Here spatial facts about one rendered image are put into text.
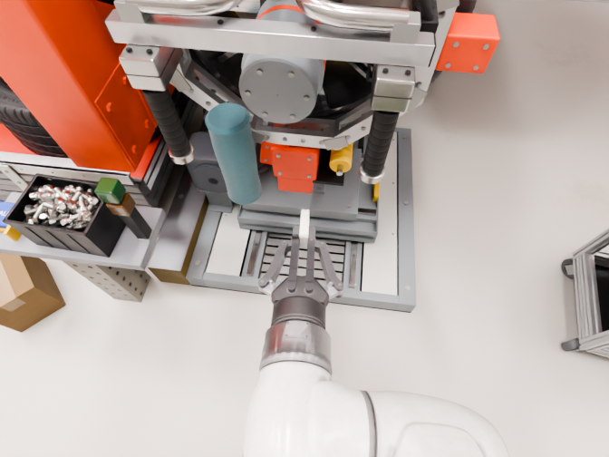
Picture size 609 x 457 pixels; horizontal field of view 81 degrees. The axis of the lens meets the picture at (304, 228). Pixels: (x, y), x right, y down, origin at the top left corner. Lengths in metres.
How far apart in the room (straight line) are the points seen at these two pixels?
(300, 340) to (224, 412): 0.84
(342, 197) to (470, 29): 0.69
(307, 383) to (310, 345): 0.05
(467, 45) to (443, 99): 1.33
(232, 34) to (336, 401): 0.45
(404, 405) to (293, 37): 0.45
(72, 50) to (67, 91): 0.08
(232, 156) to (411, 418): 0.58
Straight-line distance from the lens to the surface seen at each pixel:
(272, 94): 0.62
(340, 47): 0.51
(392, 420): 0.43
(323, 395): 0.42
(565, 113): 2.26
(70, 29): 0.86
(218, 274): 1.30
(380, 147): 0.57
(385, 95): 0.51
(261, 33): 0.51
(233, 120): 0.75
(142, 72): 0.57
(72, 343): 1.50
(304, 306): 0.48
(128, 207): 0.87
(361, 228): 1.29
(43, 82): 0.90
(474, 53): 0.76
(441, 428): 0.45
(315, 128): 0.92
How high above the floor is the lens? 1.24
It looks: 60 degrees down
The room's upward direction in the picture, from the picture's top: straight up
